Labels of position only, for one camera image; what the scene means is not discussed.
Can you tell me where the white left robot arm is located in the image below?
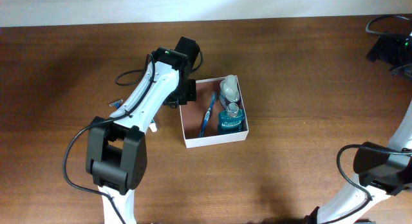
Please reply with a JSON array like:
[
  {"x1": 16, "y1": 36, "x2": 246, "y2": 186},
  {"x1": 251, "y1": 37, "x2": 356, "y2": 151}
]
[{"x1": 86, "y1": 37, "x2": 200, "y2": 223}]

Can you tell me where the clear sanitizer bottle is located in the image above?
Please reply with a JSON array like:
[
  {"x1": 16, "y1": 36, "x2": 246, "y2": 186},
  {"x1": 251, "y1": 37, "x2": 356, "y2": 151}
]
[{"x1": 219, "y1": 75, "x2": 240, "y2": 109}]

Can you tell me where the green toothpaste tube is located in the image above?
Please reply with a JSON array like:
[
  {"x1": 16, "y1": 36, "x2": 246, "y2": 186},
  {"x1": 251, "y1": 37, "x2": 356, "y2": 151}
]
[{"x1": 149, "y1": 119, "x2": 158, "y2": 133}]

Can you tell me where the blue mouthwash bottle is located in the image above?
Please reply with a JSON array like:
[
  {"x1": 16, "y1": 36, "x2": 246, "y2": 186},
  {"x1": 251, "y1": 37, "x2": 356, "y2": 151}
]
[{"x1": 218, "y1": 103, "x2": 245, "y2": 135}]

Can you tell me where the blue white toothbrush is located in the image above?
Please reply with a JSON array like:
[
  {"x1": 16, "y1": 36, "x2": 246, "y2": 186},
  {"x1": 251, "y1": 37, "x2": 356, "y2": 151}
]
[{"x1": 199, "y1": 91, "x2": 217, "y2": 138}]

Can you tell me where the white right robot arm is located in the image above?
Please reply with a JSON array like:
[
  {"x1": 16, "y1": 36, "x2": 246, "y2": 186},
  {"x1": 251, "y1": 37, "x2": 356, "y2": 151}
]
[{"x1": 303, "y1": 109, "x2": 411, "y2": 223}]

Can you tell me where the white pink open box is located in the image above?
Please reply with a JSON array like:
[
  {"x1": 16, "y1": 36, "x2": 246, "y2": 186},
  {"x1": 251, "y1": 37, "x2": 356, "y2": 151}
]
[{"x1": 180, "y1": 77, "x2": 249, "y2": 149}]

